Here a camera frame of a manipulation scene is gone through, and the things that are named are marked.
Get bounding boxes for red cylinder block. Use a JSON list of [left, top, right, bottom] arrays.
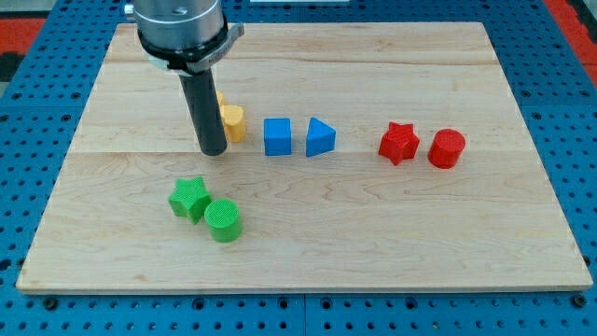
[[427, 129, 466, 169]]

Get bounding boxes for green star block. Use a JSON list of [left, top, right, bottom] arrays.
[[168, 176, 212, 224]]

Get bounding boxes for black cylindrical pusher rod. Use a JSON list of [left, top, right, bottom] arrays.
[[180, 69, 228, 156]]

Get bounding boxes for blue triangle block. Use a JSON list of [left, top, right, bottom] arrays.
[[306, 117, 337, 158]]

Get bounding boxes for yellow block behind rod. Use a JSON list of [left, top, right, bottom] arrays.
[[216, 91, 226, 105]]

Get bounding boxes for blue cube block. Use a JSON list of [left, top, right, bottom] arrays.
[[264, 118, 292, 156]]

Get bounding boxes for green cylinder block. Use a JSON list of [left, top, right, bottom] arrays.
[[204, 199, 243, 243]]

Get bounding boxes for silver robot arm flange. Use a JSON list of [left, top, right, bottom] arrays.
[[123, 0, 244, 77]]

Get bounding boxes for yellow heart block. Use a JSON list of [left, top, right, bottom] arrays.
[[220, 105, 246, 143]]

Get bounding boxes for red star block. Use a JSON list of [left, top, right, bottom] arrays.
[[378, 121, 420, 165]]

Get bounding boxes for light wooden board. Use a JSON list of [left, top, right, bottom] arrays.
[[16, 21, 593, 295]]

